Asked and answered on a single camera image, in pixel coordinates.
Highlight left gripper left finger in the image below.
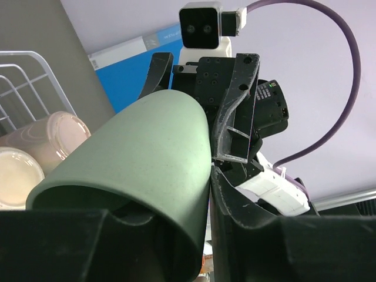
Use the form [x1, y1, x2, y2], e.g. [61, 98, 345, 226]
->
[1, 210, 160, 281]

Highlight pink mug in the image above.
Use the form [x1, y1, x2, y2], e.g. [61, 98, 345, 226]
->
[1, 111, 91, 175]

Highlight cream mug black handle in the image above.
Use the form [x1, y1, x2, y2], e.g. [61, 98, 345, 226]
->
[1, 147, 45, 210]

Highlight green cup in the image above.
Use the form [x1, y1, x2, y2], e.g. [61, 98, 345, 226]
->
[26, 90, 212, 281]

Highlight white wire dish rack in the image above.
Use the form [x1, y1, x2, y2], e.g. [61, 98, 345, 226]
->
[1, 51, 76, 136]

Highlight aluminium rail frame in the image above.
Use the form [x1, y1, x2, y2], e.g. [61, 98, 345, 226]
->
[313, 189, 375, 212]

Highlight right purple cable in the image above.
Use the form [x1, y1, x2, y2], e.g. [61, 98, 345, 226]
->
[246, 0, 362, 192]

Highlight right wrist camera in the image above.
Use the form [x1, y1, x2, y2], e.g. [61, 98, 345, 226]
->
[179, 1, 247, 65]

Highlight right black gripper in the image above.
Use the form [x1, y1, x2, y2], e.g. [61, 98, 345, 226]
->
[138, 52, 289, 185]

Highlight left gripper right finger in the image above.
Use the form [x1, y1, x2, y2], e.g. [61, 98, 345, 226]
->
[210, 167, 375, 281]

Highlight blue folder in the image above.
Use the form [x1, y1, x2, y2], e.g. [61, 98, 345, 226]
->
[88, 23, 183, 113]

